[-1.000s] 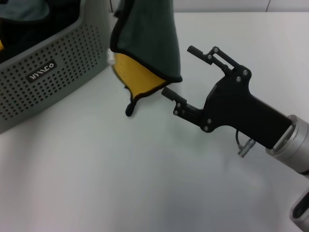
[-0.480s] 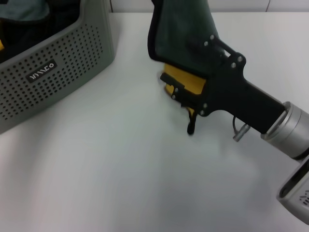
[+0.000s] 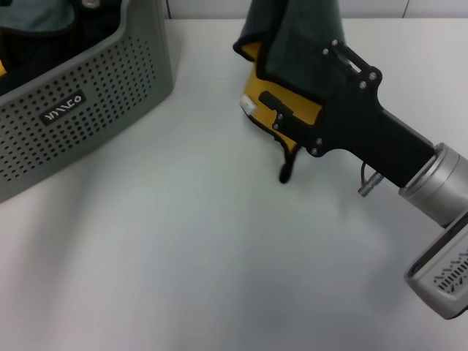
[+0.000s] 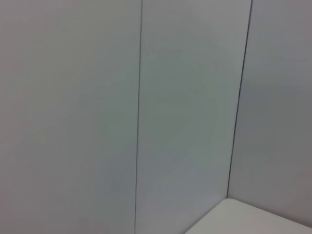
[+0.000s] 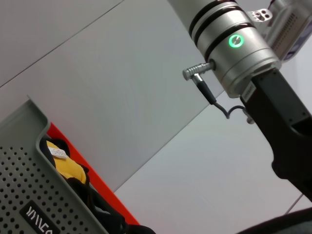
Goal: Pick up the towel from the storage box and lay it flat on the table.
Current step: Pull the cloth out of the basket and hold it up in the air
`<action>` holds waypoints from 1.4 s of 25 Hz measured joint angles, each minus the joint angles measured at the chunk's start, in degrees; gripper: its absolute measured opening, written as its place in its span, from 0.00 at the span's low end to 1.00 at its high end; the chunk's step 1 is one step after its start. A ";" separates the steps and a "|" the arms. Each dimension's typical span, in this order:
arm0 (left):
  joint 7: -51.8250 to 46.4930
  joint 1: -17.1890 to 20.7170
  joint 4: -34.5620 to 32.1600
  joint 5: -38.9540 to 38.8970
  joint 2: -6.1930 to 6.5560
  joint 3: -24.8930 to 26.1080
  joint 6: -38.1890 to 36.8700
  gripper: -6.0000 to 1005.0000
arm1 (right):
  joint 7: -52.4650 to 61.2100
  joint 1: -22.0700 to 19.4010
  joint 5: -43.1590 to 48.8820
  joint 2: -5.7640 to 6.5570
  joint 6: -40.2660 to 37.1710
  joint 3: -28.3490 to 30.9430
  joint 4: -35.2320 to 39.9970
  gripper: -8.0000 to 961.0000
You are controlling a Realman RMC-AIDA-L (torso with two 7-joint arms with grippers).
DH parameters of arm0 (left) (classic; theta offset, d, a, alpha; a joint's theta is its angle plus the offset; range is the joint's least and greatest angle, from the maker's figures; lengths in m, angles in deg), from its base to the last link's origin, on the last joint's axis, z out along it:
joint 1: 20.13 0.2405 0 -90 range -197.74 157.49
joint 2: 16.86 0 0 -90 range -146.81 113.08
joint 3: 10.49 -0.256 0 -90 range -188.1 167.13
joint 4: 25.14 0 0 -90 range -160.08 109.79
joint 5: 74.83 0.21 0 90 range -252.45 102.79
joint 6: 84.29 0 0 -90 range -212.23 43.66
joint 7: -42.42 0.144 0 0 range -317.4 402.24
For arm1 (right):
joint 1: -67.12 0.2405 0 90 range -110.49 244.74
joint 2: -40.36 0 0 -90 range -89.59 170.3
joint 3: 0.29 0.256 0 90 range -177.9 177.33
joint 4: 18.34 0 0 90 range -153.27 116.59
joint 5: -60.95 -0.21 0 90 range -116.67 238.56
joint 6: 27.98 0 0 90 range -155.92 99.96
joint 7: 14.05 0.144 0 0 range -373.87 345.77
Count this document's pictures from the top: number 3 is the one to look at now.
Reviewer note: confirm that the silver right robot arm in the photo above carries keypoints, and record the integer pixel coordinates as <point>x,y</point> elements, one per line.
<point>438,186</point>

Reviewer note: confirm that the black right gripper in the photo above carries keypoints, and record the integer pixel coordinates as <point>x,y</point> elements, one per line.
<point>365,124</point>

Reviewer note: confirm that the grey perforated storage basket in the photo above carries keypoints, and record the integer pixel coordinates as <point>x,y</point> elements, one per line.
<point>120,91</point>

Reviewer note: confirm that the grey-teal towel with black trim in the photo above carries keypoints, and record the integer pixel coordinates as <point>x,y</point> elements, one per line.
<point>33,20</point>

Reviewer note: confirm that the black cloth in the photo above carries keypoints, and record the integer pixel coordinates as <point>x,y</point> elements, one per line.
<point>55,55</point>

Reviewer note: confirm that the yellow towel with black trim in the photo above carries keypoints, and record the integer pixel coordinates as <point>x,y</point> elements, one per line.
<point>3,69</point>
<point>303,44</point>

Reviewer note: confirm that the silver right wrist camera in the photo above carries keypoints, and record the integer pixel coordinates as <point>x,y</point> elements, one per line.
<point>442,278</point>

